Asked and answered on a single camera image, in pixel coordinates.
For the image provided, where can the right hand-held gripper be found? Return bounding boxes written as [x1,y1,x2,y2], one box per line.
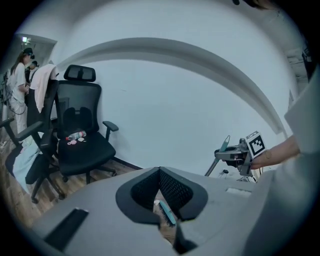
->
[214,130,266,177]

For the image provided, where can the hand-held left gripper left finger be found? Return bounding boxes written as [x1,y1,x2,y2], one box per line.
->
[32,166,174,256]

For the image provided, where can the clear drink bottle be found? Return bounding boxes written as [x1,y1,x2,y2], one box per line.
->
[65,130,87,141]

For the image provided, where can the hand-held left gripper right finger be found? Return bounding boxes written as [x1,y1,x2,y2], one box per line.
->
[159,166,260,256]

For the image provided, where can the small pink items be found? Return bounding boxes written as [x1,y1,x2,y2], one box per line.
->
[66,138,87,146]

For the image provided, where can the pink cloth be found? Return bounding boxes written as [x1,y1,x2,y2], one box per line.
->
[29,63,58,113]

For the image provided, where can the black office chair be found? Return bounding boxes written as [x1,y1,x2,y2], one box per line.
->
[39,64,120,186]
[0,65,66,204]

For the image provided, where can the person's right forearm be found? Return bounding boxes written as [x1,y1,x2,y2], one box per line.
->
[251,136,301,170]

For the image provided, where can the light blue cloth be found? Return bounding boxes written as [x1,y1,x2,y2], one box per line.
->
[12,142,42,193]

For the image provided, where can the white ceiling pipes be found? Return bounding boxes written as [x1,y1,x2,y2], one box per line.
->
[287,49,311,81]

